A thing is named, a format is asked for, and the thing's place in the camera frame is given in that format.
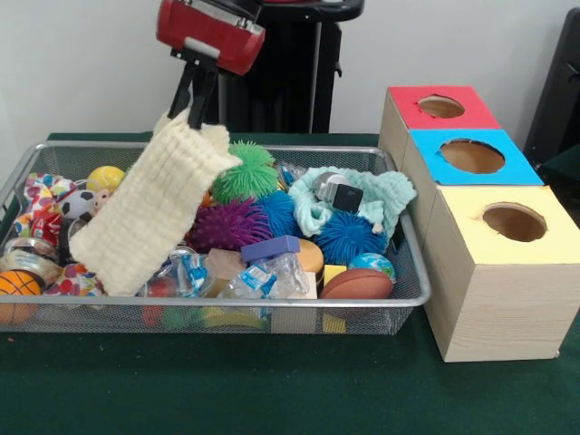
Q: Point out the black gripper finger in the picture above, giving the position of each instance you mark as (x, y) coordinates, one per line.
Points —
(182, 88)
(204, 97)

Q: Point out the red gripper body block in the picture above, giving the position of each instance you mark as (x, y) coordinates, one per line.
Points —
(204, 34)

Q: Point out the cream knitted cloth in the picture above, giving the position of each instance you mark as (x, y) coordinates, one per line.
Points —
(145, 204)

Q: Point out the black and silver packet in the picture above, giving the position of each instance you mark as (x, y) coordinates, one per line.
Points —
(346, 197)

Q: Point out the polka dot cloth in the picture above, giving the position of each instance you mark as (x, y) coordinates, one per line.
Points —
(68, 281)
(38, 195)

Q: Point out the wooden box with three holes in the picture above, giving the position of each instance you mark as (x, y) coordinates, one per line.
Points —
(498, 317)

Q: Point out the green spiky rubber ball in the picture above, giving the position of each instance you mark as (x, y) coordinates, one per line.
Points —
(251, 176)

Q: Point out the purple spiky rubber ball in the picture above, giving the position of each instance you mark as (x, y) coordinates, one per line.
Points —
(226, 224)

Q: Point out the blue spiky rubber ball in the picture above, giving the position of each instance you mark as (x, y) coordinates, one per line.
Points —
(349, 238)
(281, 213)

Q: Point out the mint knitted cloth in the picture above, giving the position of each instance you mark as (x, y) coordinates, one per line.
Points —
(389, 190)

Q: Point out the globe print ball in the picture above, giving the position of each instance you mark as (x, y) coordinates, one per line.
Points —
(371, 265)

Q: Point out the brown toy football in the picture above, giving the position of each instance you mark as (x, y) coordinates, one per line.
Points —
(355, 283)

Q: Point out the dark green table cloth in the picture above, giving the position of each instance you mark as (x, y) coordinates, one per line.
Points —
(272, 385)
(566, 167)

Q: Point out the black upright panel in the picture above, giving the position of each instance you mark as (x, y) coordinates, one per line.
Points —
(557, 90)

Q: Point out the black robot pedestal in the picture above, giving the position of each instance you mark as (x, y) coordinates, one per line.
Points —
(290, 81)

